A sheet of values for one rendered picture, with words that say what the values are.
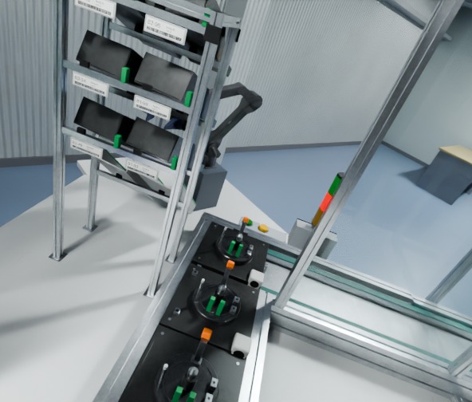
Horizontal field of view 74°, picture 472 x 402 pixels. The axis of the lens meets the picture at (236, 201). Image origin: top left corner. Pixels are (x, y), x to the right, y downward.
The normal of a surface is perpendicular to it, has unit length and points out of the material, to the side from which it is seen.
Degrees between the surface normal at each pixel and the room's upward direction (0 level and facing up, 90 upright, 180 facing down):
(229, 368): 0
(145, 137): 65
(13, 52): 90
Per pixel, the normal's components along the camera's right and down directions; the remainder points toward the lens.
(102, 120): -0.21, 0.01
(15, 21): 0.62, 0.57
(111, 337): 0.29, -0.81
